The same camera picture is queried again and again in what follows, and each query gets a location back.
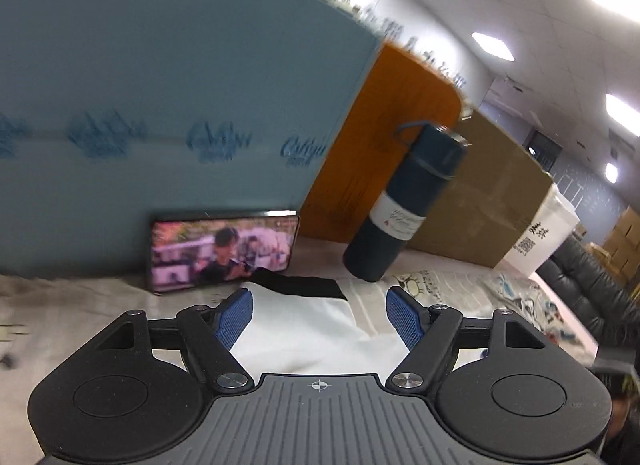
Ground white garment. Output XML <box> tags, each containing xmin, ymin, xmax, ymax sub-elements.
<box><xmin>227</xmin><ymin>281</ymin><xmax>490</xmax><ymax>376</ymax></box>

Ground printed blanket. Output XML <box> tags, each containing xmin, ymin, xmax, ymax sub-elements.
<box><xmin>0</xmin><ymin>234</ymin><xmax>602</xmax><ymax>465</ymax></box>

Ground black leather sofa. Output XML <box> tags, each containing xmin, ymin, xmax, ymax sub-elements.
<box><xmin>534</xmin><ymin>234</ymin><xmax>640</xmax><ymax>362</ymax></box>

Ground brown cardboard box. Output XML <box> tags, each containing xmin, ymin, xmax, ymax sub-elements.
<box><xmin>409</xmin><ymin>107</ymin><xmax>557</xmax><ymax>269</ymax></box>

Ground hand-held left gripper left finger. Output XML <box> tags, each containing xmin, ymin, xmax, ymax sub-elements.
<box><xmin>92</xmin><ymin>288</ymin><xmax>256</xmax><ymax>395</ymax></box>

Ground large blue printed carton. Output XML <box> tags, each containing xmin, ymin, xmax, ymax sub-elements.
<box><xmin>0</xmin><ymin>0</ymin><xmax>387</xmax><ymax>282</ymax></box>

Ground stack of cardboard boxes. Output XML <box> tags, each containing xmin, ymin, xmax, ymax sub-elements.
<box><xmin>602</xmin><ymin>204</ymin><xmax>640</xmax><ymax>267</ymax></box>

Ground orange board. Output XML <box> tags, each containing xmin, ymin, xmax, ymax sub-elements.
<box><xmin>299</xmin><ymin>42</ymin><xmax>464</xmax><ymax>247</ymax></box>

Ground phone showing video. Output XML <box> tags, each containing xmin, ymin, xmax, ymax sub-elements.
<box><xmin>147</xmin><ymin>212</ymin><xmax>301</xmax><ymax>296</ymax></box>

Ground white box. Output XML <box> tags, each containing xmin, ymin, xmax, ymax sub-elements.
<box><xmin>499</xmin><ymin>182</ymin><xmax>582</xmax><ymax>279</ymax></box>

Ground dark blue thermos bottle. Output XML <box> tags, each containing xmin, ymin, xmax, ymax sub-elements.
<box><xmin>342</xmin><ymin>120</ymin><xmax>471</xmax><ymax>282</ymax></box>

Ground black garment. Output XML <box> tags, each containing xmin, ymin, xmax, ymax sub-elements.
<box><xmin>248</xmin><ymin>267</ymin><xmax>349</xmax><ymax>302</ymax></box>

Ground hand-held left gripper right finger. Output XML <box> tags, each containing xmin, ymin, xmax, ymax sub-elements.
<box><xmin>384</xmin><ymin>286</ymin><xmax>551</xmax><ymax>395</ymax></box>

